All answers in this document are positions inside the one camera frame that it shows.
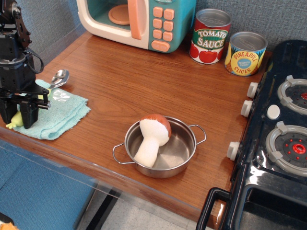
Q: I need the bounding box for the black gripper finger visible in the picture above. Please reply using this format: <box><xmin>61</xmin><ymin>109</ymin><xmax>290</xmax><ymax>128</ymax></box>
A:
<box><xmin>0</xmin><ymin>97</ymin><xmax>18</xmax><ymax>124</ymax></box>
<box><xmin>20</xmin><ymin>102</ymin><xmax>39</xmax><ymax>129</ymax></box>

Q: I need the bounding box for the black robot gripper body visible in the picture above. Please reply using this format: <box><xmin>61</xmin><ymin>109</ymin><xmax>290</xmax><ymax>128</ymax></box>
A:
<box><xmin>0</xmin><ymin>54</ymin><xmax>50</xmax><ymax>109</ymax></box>

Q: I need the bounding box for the spoon with yellow-green handle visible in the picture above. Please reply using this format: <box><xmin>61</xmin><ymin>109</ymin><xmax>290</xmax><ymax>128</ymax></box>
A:
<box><xmin>6</xmin><ymin>69</ymin><xmax>70</xmax><ymax>129</ymax></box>

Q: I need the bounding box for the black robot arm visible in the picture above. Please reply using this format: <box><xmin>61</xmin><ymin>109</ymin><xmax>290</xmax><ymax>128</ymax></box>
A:
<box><xmin>0</xmin><ymin>0</ymin><xmax>50</xmax><ymax>129</ymax></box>

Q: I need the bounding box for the stainless steel pot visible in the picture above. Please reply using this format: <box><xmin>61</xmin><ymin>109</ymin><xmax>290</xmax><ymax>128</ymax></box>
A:
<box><xmin>112</xmin><ymin>116</ymin><xmax>207</xmax><ymax>178</ymax></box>

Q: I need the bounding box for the light blue folded cloth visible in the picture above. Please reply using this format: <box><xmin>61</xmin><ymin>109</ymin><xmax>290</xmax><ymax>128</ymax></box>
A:
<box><xmin>6</xmin><ymin>88</ymin><xmax>91</xmax><ymax>140</ymax></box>

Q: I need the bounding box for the toy mushroom brown cap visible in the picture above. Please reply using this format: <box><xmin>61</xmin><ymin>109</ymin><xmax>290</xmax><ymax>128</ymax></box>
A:
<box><xmin>134</xmin><ymin>114</ymin><xmax>172</xmax><ymax>168</ymax></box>

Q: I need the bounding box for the toy microwave teal and cream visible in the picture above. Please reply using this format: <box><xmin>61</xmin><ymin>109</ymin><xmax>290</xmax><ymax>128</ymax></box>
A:
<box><xmin>77</xmin><ymin>0</ymin><xmax>196</xmax><ymax>53</ymax></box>

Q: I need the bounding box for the tomato sauce can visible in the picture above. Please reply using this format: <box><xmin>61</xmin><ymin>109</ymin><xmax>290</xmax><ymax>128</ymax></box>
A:
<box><xmin>189</xmin><ymin>8</ymin><xmax>232</xmax><ymax>64</ymax></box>

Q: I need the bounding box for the pineapple slices can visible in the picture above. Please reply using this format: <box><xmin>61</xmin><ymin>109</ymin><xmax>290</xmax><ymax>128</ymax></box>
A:
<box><xmin>224</xmin><ymin>31</ymin><xmax>268</xmax><ymax>76</ymax></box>

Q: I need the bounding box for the black toy stove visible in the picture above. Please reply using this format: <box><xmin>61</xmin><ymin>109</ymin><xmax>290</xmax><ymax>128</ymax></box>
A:
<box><xmin>197</xmin><ymin>40</ymin><xmax>307</xmax><ymax>230</ymax></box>

